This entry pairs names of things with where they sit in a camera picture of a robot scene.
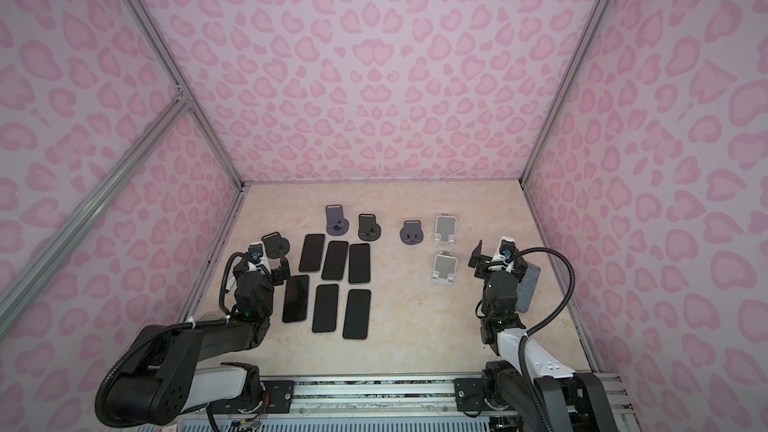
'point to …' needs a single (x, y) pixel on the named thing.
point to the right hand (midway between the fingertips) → (498, 243)
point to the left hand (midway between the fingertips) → (264, 251)
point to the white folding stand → (446, 229)
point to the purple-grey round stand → (336, 224)
